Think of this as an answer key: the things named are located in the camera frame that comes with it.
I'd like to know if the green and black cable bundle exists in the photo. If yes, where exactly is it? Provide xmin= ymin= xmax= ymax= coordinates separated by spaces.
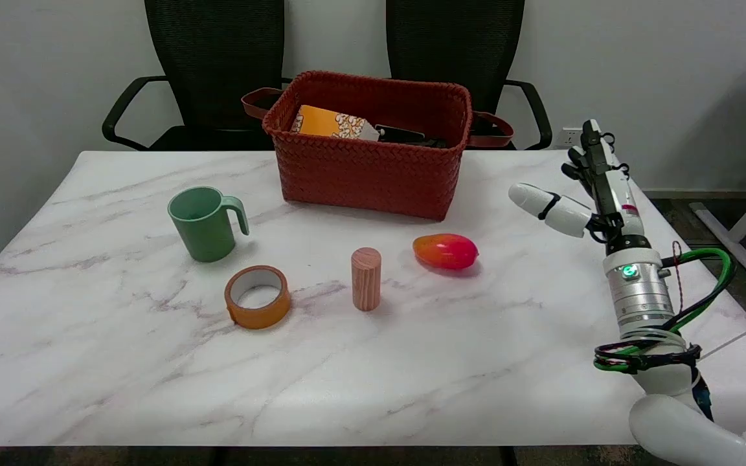
xmin=593 ymin=247 xmax=737 ymax=374

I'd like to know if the red woven basket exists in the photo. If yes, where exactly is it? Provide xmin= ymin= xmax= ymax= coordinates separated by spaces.
xmin=242 ymin=71 xmax=515 ymax=221

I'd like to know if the green mug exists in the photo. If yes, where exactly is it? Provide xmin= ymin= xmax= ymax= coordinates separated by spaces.
xmin=167 ymin=186 xmax=250 ymax=263

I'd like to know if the black object in basket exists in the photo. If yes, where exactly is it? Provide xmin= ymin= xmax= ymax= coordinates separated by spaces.
xmin=375 ymin=124 xmax=449 ymax=149

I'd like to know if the thin white cord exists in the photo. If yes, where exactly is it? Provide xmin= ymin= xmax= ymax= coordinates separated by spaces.
xmin=699 ymin=309 xmax=746 ymax=361

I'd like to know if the black mesh office chair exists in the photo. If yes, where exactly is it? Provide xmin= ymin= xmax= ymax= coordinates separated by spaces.
xmin=385 ymin=0 xmax=553 ymax=151
xmin=102 ymin=0 xmax=291 ymax=151

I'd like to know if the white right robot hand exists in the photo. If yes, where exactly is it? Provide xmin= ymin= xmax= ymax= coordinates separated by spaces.
xmin=508 ymin=119 xmax=651 ymax=254

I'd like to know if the wooden cylinder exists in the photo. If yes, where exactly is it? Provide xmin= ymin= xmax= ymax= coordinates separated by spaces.
xmin=351 ymin=247 xmax=382 ymax=312

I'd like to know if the orange patterned box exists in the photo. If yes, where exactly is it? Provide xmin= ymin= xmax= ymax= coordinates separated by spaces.
xmin=291 ymin=105 xmax=381 ymax=142

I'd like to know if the red orange toy mango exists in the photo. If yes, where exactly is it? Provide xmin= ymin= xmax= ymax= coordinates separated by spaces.
xmin=413 ymin=234 xmax=480 ymax=271

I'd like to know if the orange tape roll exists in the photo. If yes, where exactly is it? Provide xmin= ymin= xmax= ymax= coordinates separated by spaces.
xmin=224 ymin=265 xmax=292 ymax=329

